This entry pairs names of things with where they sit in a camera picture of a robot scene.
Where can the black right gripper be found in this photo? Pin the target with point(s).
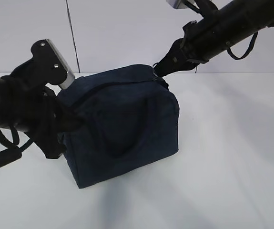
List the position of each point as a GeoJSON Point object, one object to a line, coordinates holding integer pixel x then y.
{"type": "Point", "coordinates": [187, 50]}

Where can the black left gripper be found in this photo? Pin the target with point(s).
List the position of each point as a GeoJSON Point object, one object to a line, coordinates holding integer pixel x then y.
{"type": "Point", "coordinates": [47, 140]}

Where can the dark blue lunch bag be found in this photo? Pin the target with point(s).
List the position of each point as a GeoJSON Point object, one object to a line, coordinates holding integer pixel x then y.
{"type": "Point", "coordinates": [129, 120]}

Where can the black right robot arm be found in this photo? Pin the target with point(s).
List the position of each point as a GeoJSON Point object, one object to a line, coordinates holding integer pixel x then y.
{"type": "Point", "coordinates": [233, 29]}

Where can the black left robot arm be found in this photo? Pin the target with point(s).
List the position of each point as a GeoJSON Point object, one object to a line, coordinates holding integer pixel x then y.
{"type": "Point", "coordinates": [38, 113]}

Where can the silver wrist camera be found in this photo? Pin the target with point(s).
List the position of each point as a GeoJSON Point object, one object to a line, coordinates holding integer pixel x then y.
{"type": "Point", "coordinates": [47, 65]}
{"type": "Point", "coordinates": [205, 8]}

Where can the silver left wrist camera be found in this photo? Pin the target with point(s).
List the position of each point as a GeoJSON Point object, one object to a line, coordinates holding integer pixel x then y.
{"type": "Point", "coordinates": [47, 65]}

